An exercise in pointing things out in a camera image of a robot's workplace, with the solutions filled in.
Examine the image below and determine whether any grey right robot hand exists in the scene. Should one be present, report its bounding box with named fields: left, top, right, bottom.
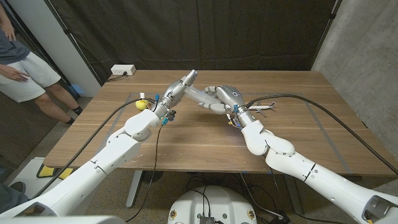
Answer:
left=198, top=85, right=250, bottom=121

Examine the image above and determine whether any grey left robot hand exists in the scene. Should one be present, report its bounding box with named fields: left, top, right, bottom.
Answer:
left=152, top=69, right=198, bottom=119

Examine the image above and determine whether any large clear plastic syringe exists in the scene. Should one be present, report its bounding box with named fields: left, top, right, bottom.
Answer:
left=185, top=85, right=218, bottom=105

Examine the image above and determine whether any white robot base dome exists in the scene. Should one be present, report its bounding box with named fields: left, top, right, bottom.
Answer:
left=167, top=185, right=258, bottom=224

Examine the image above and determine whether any white toy airplane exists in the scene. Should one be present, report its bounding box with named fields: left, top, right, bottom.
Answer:
left=248, top=101, right=276, bottom=118

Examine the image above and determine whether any yellow tennis ball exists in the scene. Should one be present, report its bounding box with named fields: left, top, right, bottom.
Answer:
left=135, top=98, right=150, bottom=111

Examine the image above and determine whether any white power strip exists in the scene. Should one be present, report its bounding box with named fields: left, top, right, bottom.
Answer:
left=110, top=64, right=137, bottom=76

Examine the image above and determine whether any round black floor fan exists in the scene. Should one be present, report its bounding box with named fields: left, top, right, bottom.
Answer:
left=141, top=170, right=164, bottom=184

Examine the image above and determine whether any white table leg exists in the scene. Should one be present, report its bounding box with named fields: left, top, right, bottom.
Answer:
left=126, top=170, right=144, bottom=208
left=284, top=177, right=304, bottom=215

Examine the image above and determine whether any black backdrop stand pole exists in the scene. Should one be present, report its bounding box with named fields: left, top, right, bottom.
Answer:
left=309, top=0, right=343, bottom=72
left=43, top=0, right=103, bottom=86

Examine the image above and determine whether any black floor power adapter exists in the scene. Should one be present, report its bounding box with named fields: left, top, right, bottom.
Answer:
left=269, top=213, right=292, bottom=224

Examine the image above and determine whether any yellow and black floor object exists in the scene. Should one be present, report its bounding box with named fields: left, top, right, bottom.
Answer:
left=36, top=164, right=75, bottom=180

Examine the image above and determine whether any standing person in white shorts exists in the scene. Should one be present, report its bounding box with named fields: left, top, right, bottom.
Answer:
left=0, top=2, right=84, bottom=126

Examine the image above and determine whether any white robot torso edge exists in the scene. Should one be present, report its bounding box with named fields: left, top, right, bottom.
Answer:
left=0, top=215, right=126, bottom=224

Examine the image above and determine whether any white floor platform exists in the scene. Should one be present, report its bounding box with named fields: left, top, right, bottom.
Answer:
left=7, top=157, right=47, bottom=200

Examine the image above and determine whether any seated person in jeans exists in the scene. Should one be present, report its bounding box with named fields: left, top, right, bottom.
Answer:
left=0, top=167, right=27, bottom=216

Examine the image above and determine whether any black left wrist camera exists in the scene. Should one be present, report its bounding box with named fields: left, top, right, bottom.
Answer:
left=161, top=109, right=177, bottom=126

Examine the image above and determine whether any black power strip cord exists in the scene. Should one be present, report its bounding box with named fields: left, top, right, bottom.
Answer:
left=106, top=72, right=128, bottom=83

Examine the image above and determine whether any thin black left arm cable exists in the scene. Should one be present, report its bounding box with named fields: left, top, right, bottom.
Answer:
left=126, top=124, right=164, bottom=222

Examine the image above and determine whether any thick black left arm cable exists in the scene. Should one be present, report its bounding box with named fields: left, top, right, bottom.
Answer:
left=30, top=96, right=156, bottom=200

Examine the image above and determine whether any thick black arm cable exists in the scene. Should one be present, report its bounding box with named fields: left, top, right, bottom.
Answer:
left=245, top=94, right=398, bottom=176
left=30, top=96, right=156, bottom=200

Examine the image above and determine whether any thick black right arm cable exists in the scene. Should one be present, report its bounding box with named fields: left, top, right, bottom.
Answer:
left=245, top=94, right=398, bottom=176

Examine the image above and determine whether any white floor cable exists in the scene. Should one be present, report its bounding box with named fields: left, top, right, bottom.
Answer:
left=239, top=173, right=284, bottom=218

